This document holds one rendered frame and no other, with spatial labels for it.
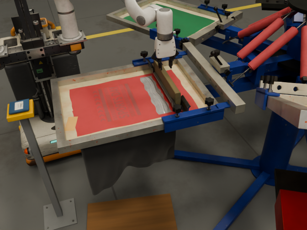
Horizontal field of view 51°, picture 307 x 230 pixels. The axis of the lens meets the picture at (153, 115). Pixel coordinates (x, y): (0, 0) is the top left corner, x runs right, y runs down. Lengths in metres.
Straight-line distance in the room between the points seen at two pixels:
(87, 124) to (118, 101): 0.22
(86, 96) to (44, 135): 0.96
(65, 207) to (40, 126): 0.71
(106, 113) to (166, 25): 0.52
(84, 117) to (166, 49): 0.52
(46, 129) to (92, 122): 1.15
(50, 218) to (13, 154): 0.80
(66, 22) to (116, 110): 0.60
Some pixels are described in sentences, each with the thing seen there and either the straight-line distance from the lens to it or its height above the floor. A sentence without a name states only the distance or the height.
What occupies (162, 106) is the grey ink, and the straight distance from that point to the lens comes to 1.64.
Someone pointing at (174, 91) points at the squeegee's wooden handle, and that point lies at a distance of 1.58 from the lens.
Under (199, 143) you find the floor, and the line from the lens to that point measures 2.84.
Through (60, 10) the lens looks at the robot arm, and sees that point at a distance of 1.93.
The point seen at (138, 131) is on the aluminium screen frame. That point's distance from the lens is 1.48.
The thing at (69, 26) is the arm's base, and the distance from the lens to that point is 1.95.
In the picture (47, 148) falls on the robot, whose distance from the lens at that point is 2.68.
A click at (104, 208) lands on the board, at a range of 2.41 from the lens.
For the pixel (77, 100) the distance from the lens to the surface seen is 1.77.
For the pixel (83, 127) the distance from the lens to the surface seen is 1.58.
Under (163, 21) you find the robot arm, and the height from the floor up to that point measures 1.37.
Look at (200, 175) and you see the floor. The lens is 2.58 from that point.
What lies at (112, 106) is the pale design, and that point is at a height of 0.96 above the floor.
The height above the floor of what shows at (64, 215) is 0.01.
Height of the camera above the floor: 1.96
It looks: 39 degrees down
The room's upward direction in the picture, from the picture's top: 3 degrees counter-clockwise
